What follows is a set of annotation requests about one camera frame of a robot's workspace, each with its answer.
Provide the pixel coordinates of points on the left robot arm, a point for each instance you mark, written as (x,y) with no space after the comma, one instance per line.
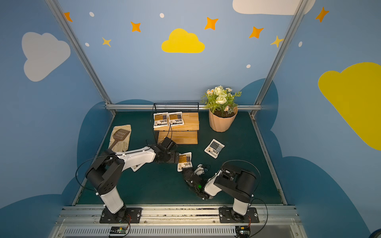
(107,169)

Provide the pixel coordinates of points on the left controller board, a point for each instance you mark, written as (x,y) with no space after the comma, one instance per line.
(118,231)

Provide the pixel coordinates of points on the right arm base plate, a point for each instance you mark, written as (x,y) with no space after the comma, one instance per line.
(227,215)

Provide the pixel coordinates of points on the yellow coffee bag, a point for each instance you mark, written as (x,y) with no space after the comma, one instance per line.
(176,119)
(184,161)
(160,120)

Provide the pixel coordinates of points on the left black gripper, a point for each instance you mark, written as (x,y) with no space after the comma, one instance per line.
(173,157)

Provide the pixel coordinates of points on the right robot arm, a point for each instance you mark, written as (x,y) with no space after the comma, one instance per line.
(238,182)

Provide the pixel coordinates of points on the brown slotted scoop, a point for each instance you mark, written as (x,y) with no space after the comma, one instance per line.
(119,136)

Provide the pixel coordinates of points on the wooden two-tier shelf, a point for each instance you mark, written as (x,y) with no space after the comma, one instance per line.
(186,134)

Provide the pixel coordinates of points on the grey coffee bag right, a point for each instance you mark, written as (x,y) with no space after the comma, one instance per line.
(214,148)

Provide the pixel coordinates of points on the potted white flower plant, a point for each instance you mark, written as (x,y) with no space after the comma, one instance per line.
(221,103)

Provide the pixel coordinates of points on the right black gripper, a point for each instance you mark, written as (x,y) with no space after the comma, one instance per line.
(189,174)

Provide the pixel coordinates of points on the controller board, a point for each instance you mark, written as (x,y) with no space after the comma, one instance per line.
(118,231)
(242,231)

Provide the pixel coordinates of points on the right controller board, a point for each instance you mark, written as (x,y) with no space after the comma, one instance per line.
(242,231)

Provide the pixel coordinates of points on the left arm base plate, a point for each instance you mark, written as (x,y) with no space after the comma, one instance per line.
(125,215)

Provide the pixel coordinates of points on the grey coffee bag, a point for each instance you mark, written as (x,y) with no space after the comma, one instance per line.
(214,148)
(136,167)

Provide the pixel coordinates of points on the grey coffee bag left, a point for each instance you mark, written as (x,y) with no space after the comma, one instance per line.
(136,167)

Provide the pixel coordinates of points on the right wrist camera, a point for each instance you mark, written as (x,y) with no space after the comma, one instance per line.
(200,170)

